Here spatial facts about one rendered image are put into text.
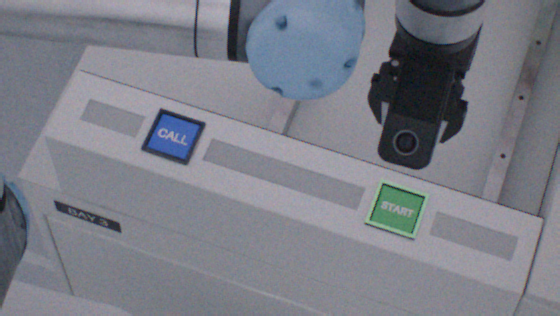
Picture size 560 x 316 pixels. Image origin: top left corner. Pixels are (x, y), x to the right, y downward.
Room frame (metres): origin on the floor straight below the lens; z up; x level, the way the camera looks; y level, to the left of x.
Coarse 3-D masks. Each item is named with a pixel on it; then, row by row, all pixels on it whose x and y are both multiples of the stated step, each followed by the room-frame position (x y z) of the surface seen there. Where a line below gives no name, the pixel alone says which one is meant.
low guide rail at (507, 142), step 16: (544, 0) 0.93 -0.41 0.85; (544, 16) 0.91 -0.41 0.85; (544, 32) 0.88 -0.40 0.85; (528, 48) 0.86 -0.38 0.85; (544, 48) 0.86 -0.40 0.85; (528, 64) 0.83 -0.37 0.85; (528, 80) 0.81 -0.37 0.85; (528, 96) 0.79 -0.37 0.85; (512, 112) 0.77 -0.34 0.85; (512, 128) 0.74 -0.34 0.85; (512, 144) 0.72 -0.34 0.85; (496, 160) 0.70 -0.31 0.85; (496, 176) 0.68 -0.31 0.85; (496, 192) 0.66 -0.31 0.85
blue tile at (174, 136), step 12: (168, 120) 0.71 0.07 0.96; (180, 120) 0.71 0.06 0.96; (156, 132) 0.69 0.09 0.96; (168, 132) 0.69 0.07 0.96; (180, 132) 0.69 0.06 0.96; (192, 132) 0.69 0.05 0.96; (156, 144) 0.68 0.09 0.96; (168, 144) 0.68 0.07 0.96; (180, 144) 0.68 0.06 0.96; (192, 144) 0.68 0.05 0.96; (180, 156) 0.66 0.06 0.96
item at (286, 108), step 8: (280, 96) 0.81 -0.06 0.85; (280, 104) 0.79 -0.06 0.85; (288, 104) 0.79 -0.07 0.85; (296, 104) 0.80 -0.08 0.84; (280, 112) 0.78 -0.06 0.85; (288, 112) 0.78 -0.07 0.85; (272, 120) 0.77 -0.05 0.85; (280, 120) 0.77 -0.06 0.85; (288, 120) 0.77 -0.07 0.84; (272, 128) 0.76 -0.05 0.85; (280, 128) 0.76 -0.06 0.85
